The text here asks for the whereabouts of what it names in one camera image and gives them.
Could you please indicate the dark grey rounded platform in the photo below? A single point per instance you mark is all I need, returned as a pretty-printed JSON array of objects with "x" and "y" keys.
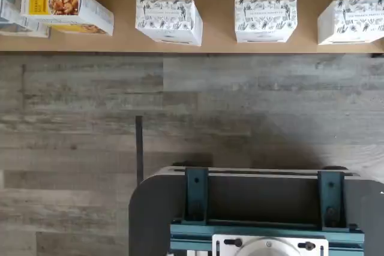
[{"x": 153, "y": 208}]

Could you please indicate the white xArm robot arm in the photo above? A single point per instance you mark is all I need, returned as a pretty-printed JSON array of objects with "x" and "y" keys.
[{"x": 270, "y": 250}]

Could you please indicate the white slotted mounting plate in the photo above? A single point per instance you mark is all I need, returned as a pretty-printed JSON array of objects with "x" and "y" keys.
[{"x": 221, "y": 250}]

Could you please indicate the thin black strip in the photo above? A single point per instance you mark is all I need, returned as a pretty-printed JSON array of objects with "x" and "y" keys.
[{"x": 139, "y": 148}]

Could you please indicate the blue label granola box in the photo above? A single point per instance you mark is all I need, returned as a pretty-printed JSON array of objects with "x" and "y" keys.
[{"x": 13, "y": 13}]

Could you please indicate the teal metal rail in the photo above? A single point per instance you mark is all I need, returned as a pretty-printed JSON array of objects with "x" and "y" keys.
[{"x": 192, "y": 236}]

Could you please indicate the white floral print carton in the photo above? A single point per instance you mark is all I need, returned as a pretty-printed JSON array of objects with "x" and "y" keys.
[
  {"x": 265, "y": 16},
  {"x": 168, "y": 16},
  {"x": 354, "y": 19}
]

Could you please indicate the teal metal bracket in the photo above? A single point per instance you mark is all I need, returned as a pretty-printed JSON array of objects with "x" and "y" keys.
[
  {"x": 331, "y": 196},
  {"x": 196, "y": 196}
]

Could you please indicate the white patterned small boxes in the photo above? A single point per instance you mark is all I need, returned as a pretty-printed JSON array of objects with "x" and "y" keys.
[{"x": 217, "y": 13}]

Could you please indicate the yellow label granola box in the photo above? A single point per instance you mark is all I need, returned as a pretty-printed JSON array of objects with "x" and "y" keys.
[{"x": 66, "y": 7}]

